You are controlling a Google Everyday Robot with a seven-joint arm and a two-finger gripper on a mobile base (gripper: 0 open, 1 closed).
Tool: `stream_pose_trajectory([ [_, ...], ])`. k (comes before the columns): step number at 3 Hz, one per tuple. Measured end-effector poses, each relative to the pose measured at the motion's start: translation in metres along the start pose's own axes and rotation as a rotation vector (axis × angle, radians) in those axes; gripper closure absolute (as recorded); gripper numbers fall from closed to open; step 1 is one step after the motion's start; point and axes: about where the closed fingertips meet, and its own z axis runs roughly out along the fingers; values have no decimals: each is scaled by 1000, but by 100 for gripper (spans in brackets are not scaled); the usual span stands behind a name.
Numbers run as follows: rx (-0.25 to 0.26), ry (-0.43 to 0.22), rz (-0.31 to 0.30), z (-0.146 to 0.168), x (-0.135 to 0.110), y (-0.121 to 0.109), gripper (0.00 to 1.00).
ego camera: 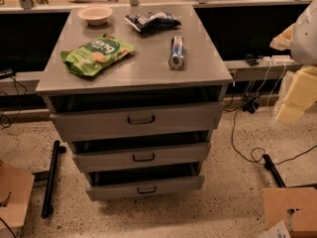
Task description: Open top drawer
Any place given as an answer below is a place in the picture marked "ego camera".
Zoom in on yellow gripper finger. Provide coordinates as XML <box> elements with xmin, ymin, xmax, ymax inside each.
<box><xmin>274</xmin><ymin>65</ymin><xmax>317</xmax><ymax>124</ymax></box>

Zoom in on grey top drawer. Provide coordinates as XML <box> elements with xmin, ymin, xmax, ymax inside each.
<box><xmin>51</xmin><ymin>102</ymin><xmax>223</xmax><ymax>142</ymax></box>

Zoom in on grey drawer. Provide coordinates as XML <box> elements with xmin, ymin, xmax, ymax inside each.
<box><xmin>72</xmin><ymin>143</ymin><xmax>211</xmax><ymax>173</ymax></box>
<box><xmin>86</xmin><ymin>176</ymin><xmax>204</xmax><ymax>200</ymax></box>
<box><xmin>51</xmin><ymin>102</ymin><xmax>223</xmax><ymax>142</ymax></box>

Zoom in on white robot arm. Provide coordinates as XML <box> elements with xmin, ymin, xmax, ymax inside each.
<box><xmin>269</xmin><ymin>0</ymin><xmax>317</xmax><ymax>124</ymax></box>

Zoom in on grey metal drawer cabinet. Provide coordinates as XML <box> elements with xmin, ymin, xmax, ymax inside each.
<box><xmin>36</xmin><ymin>5</ymin><xmax>232</xmax><ymax>187</ymax></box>

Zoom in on grey middle drawer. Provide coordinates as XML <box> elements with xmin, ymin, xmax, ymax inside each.
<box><xmin>72</xmin><ymin>143</ymin><xmax>211</xmax><ymax>173</ymax></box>

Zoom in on grey bottom drawer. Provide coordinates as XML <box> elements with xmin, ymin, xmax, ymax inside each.
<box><xmin>86</xmin><ymin>176</ymin><xmax>204</xmax><ymax>200</ymax></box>

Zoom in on white power strip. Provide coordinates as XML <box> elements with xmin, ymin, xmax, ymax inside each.
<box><xmin>264</xmin><ymin>55</ymin><xmax>293</xmax><ymax>64</ymax></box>

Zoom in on black power adapter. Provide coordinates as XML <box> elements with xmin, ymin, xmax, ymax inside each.
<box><xmin>243</xmin><ymin>99</ymin><xmax>260</xmax><ymax>114</ymax></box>

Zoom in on black device on ledge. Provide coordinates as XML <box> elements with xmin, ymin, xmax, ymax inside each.
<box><xmin>245</xmin><ymin>54</ymin><xmax>259</xmax><ymax>66</ymax></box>

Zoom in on black floor bar right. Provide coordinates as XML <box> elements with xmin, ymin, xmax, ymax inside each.
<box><xmin>264</xmin><ymin>154</ymin><xmax>285</xmax><ymax>187</ymax></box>

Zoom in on black floor bar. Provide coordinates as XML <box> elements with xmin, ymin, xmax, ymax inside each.
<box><xmin>264</xmin><ymin>154</ymin><xmax>285</xmax><ymax>187</ymax></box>
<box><xmin>41</xmin><ymin>141</ymin><xmax>66</xmax><ymax>219</ymax></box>

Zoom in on cardboard box right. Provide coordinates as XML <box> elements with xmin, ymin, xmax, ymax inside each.
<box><xmin>263</xmin><ymin>187</ymin><xmax>317</xmax><ymax>238</ymax></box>

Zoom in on cardboard box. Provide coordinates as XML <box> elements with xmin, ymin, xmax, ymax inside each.
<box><xmin>263</xmin><ymin>187</ymin><xmax>317</xmax><ymax>238</ymax></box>
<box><xmin>0</xmin><ymin>161</ymin><xmax>34</xmax><ymax>238</ymax></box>

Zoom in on blue and silver can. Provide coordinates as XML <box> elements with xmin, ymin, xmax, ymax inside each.
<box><xmin>168</xmin><ymin>36</ymin><xmax>184</xmax><ymax>69</ymax></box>

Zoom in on dark blue chip bag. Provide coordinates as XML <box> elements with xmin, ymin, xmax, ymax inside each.
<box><xmin>125</xmin><ymin>11</ymin><xmax>181</xmax><ymax>33</ymax></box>

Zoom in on green snack bag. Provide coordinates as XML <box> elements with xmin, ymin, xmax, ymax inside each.
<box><xmin>60</xmin><ymin>34</ymin><xmax>135</xmax><ymax>77</ymax></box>

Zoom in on beige paper bowl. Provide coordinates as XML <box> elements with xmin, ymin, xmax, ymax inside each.
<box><xmin>77</xmin><ymin>5</ymin><xmax>113</xmax><ymax>26</ymax></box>

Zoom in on black floor bar left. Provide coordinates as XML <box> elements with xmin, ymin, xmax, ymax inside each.
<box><xmin>41</xmin><ymin>141</ymin><xmax>66</xmax><ymax>219</ymax></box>

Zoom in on cardboard box left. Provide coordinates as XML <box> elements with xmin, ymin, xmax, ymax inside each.
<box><xmin>0</xmin><ymin>161</ymin><xmax>34</xmax><ymax>238</ymax></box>

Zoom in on black cable on floor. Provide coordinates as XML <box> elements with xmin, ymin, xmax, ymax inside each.
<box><xmin>230</xmin><ymin>108</ymin><xmax>317</xmax><ymax>167</ymax></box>

